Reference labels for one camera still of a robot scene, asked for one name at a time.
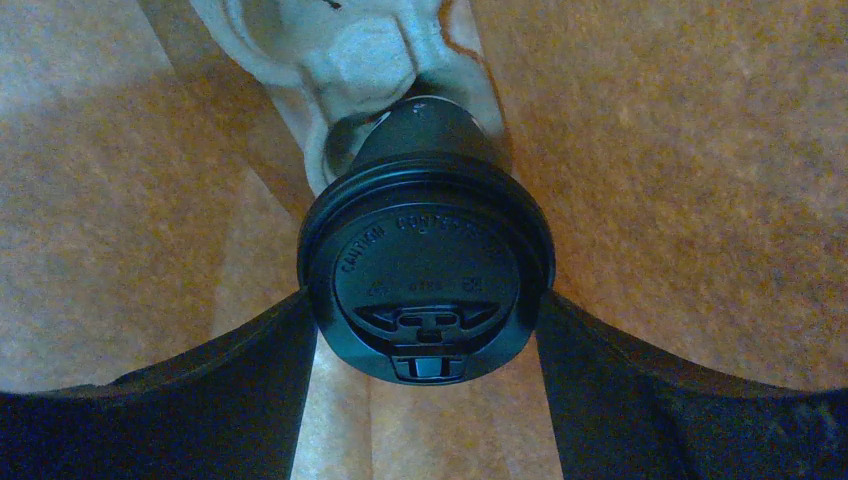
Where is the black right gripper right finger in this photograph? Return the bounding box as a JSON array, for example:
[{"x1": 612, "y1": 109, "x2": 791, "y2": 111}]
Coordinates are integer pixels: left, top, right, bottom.
[{"x1": 536, "y1": 292, "x2": 847, "y2": 479}]

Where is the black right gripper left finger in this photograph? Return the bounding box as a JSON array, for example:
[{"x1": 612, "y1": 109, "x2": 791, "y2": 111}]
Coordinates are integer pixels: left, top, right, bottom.
[{"x1": 1, "y1": 292, "x2": 317, "y2": 479}]

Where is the brown paper bag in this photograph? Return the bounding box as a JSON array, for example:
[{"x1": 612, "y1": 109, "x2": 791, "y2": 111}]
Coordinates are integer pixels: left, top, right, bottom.
[{"x1": 1, "y1": 1, "x2": 847, "y2": 479}]

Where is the black plastic cup lid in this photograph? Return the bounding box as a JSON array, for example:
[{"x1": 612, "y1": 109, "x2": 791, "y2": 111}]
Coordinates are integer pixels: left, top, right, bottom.
[{"x1": 298, "y1": 155, "x2": 555, "y2": 386}]

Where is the black paper coffee cup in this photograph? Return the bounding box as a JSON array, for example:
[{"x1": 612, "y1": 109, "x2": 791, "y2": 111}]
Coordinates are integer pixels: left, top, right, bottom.
[{"x1": 348, "y1": 95, "x2": 512, "y2": 174}]

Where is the cardboard cup carrier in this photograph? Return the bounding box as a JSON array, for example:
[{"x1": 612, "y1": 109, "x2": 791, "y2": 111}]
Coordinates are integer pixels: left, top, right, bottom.
[{"x1": 193, "y1": 1, "x2": 506, "y2": 194}]

